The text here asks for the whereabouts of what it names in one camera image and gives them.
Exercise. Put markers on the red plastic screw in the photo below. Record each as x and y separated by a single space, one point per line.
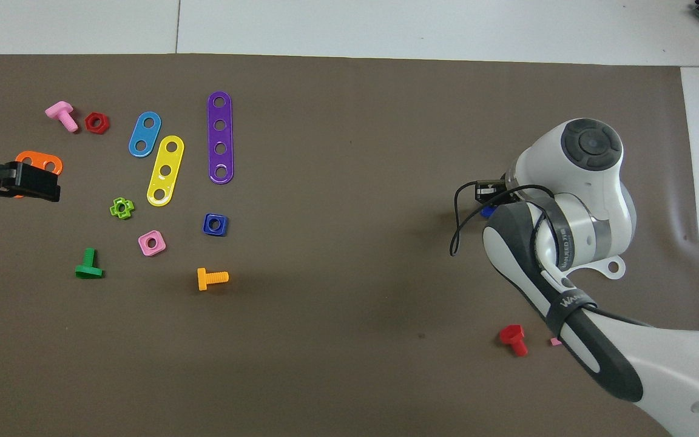
512 335

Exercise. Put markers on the blue plastic screw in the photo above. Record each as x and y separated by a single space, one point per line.
488 212

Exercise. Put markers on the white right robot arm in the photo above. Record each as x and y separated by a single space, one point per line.
592 200

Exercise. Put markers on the orange heart plate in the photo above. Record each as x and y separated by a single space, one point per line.
43 158

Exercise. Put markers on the lime cross nut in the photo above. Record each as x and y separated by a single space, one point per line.
114 209

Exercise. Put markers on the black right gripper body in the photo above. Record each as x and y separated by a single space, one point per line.
490 191

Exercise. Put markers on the red hex nut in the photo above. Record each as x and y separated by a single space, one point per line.
90 123

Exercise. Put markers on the yellow three-hole strip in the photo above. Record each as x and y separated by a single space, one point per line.
170 159

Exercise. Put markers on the pink square nut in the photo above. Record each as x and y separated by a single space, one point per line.
143 244

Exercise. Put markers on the white arc plate with holes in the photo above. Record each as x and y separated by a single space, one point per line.
604 268

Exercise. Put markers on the orange plastic screw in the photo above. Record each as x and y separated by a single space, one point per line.
209 278

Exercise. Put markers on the blue square nut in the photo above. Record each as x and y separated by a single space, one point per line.
207 226

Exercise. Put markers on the blue two-hole strip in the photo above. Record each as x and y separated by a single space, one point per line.
136 145

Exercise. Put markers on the purple four-hole strip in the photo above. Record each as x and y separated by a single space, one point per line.
220 109

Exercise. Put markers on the brown paper mat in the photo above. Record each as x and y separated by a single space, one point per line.
355 152

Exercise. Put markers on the dark green plastic screw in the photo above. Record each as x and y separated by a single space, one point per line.
88 267

